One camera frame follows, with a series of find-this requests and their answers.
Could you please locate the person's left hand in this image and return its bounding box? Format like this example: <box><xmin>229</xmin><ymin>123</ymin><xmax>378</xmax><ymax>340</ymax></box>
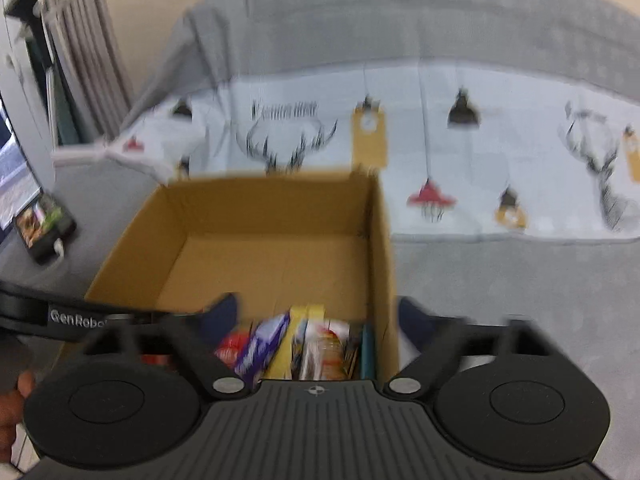
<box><xmin>0</xmin><ymin>371</ymin><xmax>37</xmax><ymax>463</ymax></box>

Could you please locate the yellow sausage packet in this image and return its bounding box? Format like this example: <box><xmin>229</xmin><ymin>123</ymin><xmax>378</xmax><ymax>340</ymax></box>
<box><xmin>300</xmin><ymin>317</ymin><xmax>351</xmax><ymax>381</ymax></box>

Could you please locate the grey white deer print bedspread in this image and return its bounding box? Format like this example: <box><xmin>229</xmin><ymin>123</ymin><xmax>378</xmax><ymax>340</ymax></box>
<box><xmin>0</xmin><ymin>0</ymin><xmax>640</xmax><ymax>411</ymax></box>

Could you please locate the dark hanging cloth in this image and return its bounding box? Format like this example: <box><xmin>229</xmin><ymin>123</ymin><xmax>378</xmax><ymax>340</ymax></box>
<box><xmin>4</xmin><ymin>0</ymin><xmax>41</xmax><ymax>23</ymax></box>

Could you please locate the cardboard box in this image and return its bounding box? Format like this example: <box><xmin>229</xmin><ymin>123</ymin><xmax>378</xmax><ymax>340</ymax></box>
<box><xmin>57</xmin><ymin>167</ymin><xmax>401</xmax><ymax>396</ymax></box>

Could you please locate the red printed snack packet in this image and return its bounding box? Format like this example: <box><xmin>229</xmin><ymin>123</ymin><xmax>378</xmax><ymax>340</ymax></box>
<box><xmin>215</xmin><ymin>332</ymin><xmax>253</xmax><ymax>368</ymax></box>

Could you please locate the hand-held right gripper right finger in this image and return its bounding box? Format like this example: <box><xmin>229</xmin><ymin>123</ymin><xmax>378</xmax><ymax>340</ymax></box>
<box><xmin>384</xmin><ymin>296</ymin><xmax>556</xmax><ymax>401</ymax></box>

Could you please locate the yellow snack packet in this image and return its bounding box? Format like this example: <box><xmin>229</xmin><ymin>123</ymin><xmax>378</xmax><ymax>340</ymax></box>
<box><xmin>265</xmin><ymin>305</ymin><xmax>326</xmax><ymax>381</ymax></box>

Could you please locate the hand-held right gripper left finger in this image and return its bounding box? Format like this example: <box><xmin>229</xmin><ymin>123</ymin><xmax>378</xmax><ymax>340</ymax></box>
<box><xmin>82</xmin><ymin>292</ymin><xmax>251</xmax><ymax>401</ymax></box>

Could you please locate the black smartphone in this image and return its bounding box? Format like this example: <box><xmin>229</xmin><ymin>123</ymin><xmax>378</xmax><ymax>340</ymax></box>
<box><xmin>14</xmin><ymin>195</ymin><xmax>78</xmax><ymax>266</ymax></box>

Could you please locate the glass window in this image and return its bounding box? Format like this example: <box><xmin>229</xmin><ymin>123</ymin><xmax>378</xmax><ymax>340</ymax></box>
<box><xmin>0</xmin><ymin>100</ymin><xmax>41</xmax><ymax>241</ymax></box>

